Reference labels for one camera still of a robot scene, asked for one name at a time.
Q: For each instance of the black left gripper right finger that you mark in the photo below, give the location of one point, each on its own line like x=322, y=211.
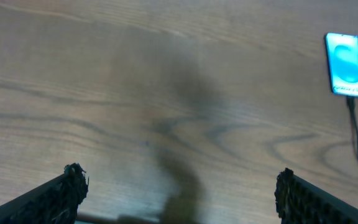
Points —
x=298, y=201

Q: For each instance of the blue Galaxy smartphone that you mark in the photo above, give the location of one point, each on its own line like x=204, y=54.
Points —
x=342, y=55

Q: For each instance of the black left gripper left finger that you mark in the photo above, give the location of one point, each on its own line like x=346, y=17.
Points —
x=55, y=201

